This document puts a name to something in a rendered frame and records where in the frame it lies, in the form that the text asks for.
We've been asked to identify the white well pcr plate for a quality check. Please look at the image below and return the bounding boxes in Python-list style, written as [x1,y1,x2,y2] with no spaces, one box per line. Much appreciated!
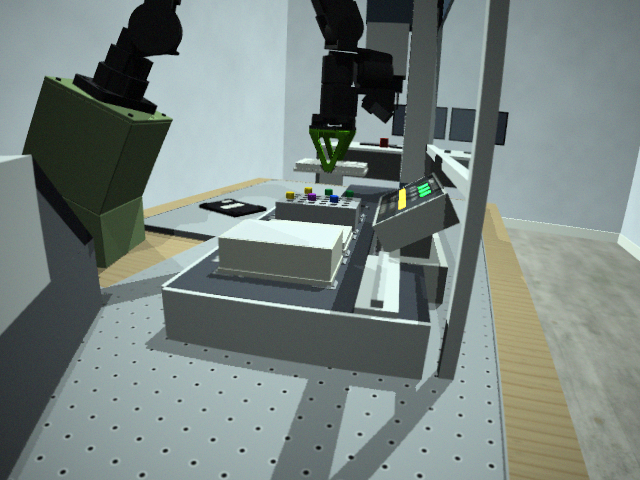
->
[293,159,368,177]

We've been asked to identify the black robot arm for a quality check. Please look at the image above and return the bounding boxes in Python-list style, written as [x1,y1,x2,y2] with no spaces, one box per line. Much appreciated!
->
[73,0,395,124]

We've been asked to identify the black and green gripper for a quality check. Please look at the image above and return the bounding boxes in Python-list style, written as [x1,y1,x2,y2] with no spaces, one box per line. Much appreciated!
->
[309,83,356,172]

